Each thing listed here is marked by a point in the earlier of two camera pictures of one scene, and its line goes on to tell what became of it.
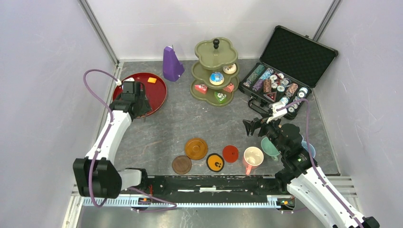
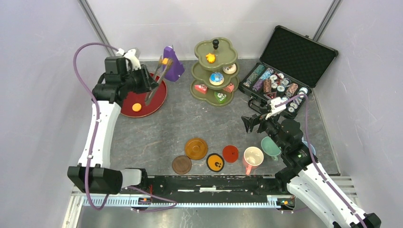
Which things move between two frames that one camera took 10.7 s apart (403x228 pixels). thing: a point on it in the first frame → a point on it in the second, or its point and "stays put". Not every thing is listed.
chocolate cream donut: x=230 y=69 stays put
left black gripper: x=146 y=108 → x=148 y=84
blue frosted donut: x=216 y=78 stays put
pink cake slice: x=201 y=88 stays put
